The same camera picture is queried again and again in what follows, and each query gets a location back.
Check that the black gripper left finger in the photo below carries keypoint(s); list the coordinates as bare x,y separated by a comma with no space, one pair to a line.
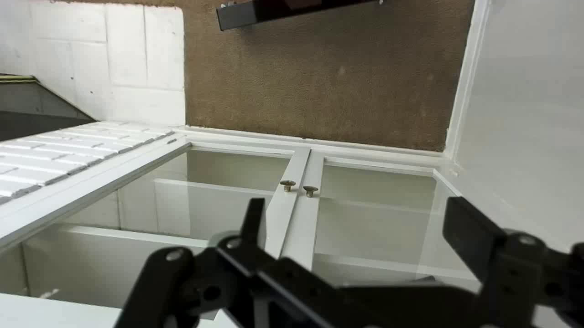
285,292

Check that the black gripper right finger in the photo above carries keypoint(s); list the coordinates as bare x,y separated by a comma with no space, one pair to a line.
522,279

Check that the glass cabinet door with remote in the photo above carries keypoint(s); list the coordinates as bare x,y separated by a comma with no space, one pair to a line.
307,228

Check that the glass cabinet door beside bricks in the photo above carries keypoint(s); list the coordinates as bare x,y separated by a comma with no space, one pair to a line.
285,219

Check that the metal cabinet door knob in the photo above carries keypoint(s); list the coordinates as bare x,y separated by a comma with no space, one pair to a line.
311,190
287,184

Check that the white built-in cabinet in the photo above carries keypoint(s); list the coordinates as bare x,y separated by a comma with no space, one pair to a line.
243,141

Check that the black flat board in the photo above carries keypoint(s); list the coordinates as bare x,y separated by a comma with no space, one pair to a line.
292,9

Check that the white painted brick fireplace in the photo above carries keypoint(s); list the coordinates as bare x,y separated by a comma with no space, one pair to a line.
121,60

